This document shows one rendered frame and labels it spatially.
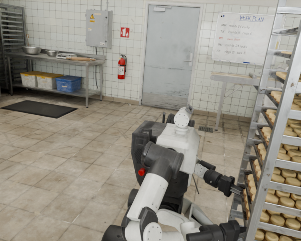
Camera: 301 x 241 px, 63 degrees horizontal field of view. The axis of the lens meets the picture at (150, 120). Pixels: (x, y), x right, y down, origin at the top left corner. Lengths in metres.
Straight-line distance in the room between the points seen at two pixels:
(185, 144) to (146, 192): 0.30
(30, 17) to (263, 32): 4.84
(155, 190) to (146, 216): 0.10
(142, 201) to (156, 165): 0.14
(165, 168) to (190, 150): 0.19
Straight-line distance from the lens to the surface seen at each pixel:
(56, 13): 6.07
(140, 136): 1.10
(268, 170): 0.95
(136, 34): 5.23
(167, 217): 1.29
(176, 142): 1.05
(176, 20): 5.09
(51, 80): 5.51
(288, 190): 1.03
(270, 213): 1.21
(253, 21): 5.00
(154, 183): 0.88
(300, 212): 1.09
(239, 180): 1.48
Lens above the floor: 1.43
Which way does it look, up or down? 19 degrees down
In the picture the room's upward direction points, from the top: 5 degrees clockwise
